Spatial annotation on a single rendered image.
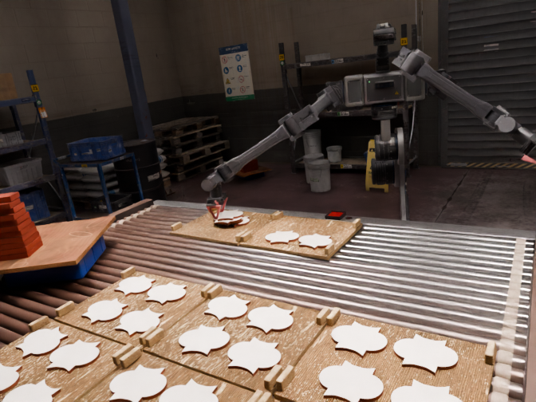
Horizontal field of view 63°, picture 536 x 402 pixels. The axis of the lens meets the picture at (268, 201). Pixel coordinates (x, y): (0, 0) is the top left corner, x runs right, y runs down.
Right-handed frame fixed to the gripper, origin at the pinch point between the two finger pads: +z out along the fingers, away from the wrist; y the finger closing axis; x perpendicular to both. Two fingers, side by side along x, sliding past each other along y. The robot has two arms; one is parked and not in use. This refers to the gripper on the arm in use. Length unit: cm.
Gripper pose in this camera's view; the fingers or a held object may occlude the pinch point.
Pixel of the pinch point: (218, 214)
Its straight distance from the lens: 208.5
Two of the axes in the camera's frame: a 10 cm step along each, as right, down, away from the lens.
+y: -1.7, 3.1, -9.3
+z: 1.0, 9.5, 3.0
